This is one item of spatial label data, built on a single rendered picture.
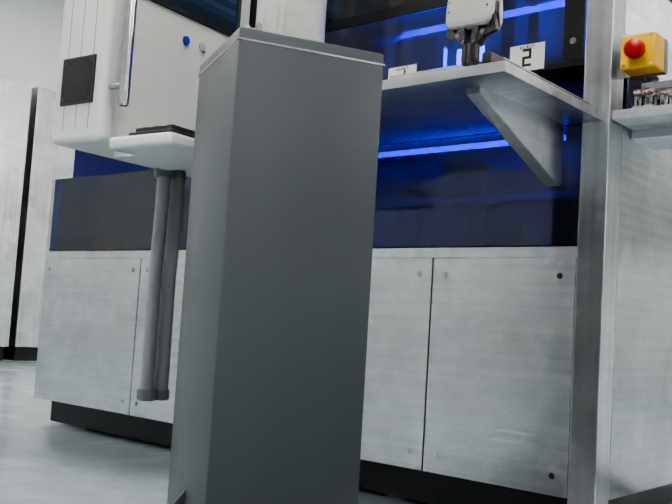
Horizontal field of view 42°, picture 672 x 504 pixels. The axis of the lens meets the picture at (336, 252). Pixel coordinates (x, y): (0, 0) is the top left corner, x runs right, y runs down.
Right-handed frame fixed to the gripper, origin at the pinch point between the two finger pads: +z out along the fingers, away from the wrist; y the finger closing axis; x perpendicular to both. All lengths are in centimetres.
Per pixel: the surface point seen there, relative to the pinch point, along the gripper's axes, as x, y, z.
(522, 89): -5.0, -8.5, 6.0
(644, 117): -34.2, -19.7, 5.4
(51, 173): -213, 498, -45
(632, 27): -43.0, -12.5, -17.1
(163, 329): -14, 100, 56
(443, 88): 2.3, 3.9, 6.2
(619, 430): -45, -13, 68
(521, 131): -15.4, -2.9, 11.0
